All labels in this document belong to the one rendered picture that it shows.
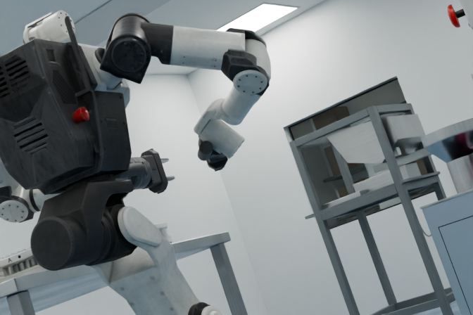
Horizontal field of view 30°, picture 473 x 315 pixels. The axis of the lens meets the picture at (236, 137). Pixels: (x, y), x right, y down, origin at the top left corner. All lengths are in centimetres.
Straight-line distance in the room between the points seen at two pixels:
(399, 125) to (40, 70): 430
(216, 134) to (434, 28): 580
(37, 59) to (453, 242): 340
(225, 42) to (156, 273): 55
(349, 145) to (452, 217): 134
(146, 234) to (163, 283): 14
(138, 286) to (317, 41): 644
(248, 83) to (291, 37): 654
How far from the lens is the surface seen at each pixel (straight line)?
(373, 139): 598
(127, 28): 197
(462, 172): 515
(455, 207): 494
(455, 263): 498
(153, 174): 244
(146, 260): 209
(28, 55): 195
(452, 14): 148
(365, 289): 838
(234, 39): 200
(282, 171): 863
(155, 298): 211
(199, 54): 198
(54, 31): 214
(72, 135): 191
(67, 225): 187
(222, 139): 220
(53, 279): 229
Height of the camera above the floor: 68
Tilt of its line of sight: 9 degrees up
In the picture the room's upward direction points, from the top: 19 degrees counter-clockwise
